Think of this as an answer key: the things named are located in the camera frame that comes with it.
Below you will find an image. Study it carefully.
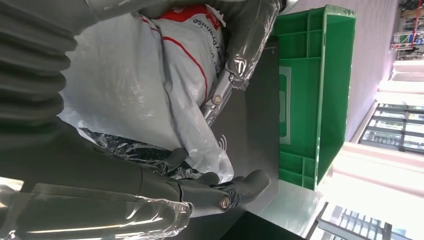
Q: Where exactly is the green plastic delivery box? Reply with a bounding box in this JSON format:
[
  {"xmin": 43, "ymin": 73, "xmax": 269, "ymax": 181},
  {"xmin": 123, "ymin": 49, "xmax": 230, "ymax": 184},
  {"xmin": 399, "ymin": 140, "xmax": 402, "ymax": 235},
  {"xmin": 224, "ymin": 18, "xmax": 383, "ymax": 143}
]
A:
[{"xmin": 271, "ymin": 4, "xmax": 357, "ymax": 192}]

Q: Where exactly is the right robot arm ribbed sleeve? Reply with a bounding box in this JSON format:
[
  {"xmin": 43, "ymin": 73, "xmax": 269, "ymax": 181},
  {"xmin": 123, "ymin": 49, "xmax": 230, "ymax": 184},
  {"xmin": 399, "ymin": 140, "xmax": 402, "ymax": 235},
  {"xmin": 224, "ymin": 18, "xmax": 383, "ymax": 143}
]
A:
[{"xmin": 0, "ymin": 0, "xmax": 100, "ymax": 148}]

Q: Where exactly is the distant storage rack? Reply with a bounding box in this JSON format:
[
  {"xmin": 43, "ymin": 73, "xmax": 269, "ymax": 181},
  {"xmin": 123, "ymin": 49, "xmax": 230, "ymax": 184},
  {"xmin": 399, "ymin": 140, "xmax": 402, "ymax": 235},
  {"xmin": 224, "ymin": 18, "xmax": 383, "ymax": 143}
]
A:
[{"xmin": 390, "ymin": 0, "xmax": 424, "ymax": 51}]

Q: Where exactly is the dark framed glass partition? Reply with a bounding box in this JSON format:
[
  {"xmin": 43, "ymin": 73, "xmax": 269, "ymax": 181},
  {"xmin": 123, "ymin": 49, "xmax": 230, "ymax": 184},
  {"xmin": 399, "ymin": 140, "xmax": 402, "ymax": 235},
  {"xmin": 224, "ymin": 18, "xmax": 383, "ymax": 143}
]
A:
[{"xmin": 351, "ymin": 99, "xmax": 424, "ymax": 156}]

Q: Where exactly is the metal railing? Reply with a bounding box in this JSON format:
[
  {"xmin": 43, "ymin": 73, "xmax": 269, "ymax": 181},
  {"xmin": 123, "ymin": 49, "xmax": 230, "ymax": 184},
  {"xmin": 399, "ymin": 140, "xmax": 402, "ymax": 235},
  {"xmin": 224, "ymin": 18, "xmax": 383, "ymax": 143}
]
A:
[{"xmin": 306, "ymin": 202, "xmax": 424, "ymax": 240}]

